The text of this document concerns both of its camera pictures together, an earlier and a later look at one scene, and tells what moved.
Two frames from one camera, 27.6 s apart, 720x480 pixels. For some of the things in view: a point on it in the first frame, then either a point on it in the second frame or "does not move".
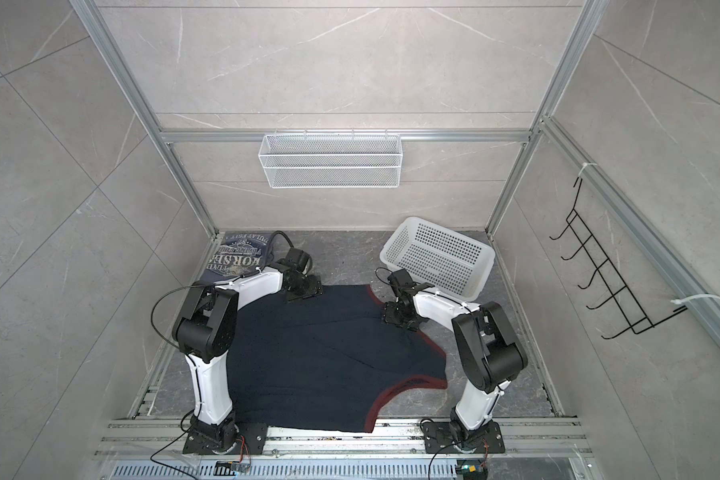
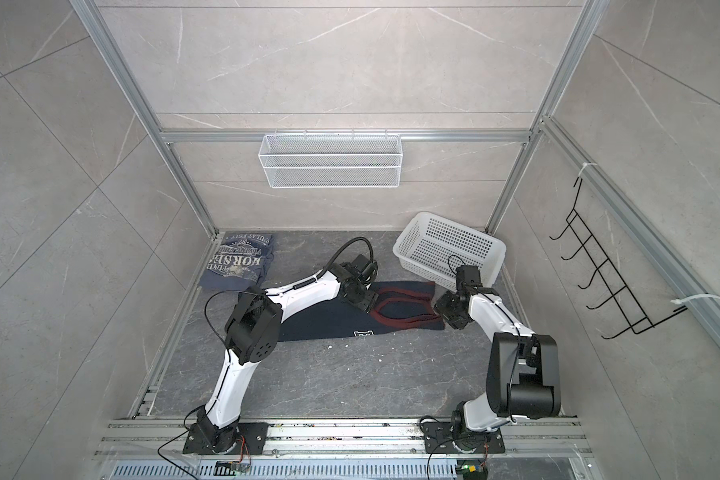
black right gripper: (388, 317) -> (442, 306)
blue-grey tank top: (237, 253) does not move
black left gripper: (315, 288) -> (370, 301)
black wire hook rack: (621, 299) does not move
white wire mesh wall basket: (331, 161) does not move
